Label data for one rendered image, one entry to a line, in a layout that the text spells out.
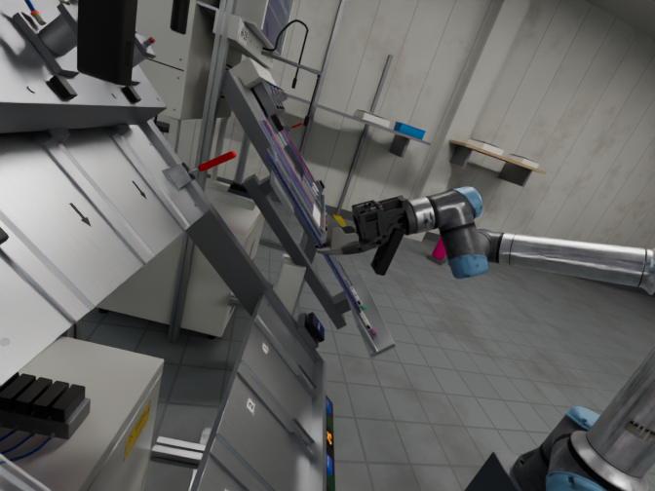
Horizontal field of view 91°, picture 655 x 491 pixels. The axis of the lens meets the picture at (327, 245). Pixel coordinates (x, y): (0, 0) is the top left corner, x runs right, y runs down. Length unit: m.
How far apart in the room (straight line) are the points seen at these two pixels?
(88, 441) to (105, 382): 0.12
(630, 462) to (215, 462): 0.66
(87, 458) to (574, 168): 5.85
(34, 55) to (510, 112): 4.89
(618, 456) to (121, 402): 0.86
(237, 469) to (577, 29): 5.43
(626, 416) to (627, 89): 5.58
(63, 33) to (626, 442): 0.92
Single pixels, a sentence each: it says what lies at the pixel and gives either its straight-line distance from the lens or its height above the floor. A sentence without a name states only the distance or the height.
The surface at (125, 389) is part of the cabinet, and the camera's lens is 0.76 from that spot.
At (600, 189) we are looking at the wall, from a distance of 6.40.
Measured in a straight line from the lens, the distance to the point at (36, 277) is 0.34.
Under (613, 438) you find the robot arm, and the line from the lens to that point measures 0.80.
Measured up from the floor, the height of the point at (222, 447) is 0.84.
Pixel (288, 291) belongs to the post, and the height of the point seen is 0.75.
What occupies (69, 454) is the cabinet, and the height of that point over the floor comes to 0.62.
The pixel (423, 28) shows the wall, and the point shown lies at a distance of 4.45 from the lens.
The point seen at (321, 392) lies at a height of 0.73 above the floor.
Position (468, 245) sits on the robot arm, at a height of 1.03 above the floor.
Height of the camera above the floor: 1.19
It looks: 21 degrees down
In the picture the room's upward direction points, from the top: 19 degrees clockwise
